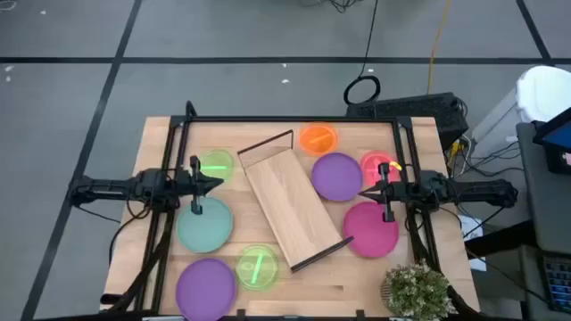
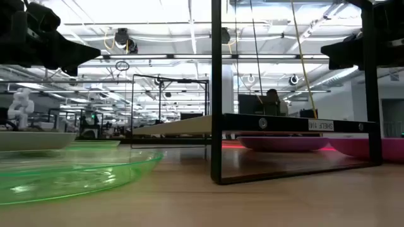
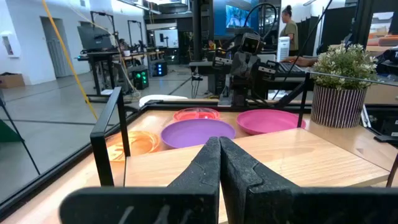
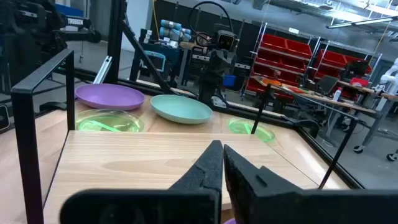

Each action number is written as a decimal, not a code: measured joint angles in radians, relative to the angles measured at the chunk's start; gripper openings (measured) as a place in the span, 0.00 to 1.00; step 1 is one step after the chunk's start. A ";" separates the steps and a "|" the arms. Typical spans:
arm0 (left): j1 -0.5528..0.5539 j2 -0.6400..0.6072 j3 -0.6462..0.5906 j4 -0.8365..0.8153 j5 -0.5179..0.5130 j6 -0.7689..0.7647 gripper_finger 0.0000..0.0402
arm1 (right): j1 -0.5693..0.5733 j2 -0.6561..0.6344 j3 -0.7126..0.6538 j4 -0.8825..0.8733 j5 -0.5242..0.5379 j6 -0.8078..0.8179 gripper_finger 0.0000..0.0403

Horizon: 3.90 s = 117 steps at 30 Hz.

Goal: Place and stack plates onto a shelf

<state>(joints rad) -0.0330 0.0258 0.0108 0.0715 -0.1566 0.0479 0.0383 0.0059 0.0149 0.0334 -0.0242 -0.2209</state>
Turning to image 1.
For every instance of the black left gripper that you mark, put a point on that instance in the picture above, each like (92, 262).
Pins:
(195, 183)

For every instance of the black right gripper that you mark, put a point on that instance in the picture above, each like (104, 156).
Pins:
(389, 196)

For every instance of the small green transparent plate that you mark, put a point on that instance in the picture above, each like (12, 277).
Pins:
(223, 159)
(256, 267)

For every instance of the small red transparent plate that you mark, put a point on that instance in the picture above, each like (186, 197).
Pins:
(370, 161)

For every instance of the large magenta plate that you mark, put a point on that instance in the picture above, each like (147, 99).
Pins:
(366, 232)

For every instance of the large purple plate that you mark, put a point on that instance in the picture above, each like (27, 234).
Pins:
(336, 176)
(205, 290)

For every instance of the large teal plate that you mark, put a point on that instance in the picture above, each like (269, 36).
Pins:
(209, 232)

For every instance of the small orange transparent plate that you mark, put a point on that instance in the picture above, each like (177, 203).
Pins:
(318, 139)

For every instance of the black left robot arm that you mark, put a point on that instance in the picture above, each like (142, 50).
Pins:
(111, 187)

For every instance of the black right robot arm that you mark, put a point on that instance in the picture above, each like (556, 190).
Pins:
(482, 192)

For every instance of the yellow tag on gripper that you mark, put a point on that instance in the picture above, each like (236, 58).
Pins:
(395, 166)

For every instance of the black computer tower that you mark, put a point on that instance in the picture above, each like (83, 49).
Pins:
(410, 109)

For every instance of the white paper sheet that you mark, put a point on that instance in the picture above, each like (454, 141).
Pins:
(473, 225)

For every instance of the potted plant with white flowers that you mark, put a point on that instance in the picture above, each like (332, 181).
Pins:
(417, 292)

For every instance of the grey desk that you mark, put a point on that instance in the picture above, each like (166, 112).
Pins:
(548, 205)

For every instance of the monitor with blue screen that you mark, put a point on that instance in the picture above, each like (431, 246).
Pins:
(560, 134)

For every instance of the white lidded bin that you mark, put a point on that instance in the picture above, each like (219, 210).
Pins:
(544, 91)

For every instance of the black keyboard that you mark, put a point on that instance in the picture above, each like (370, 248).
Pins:
(557, 283)

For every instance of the wooden shelf with black frame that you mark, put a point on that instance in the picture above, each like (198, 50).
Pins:
(290, 200)

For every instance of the black metal table frame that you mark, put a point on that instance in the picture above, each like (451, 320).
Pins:
(290, 119)

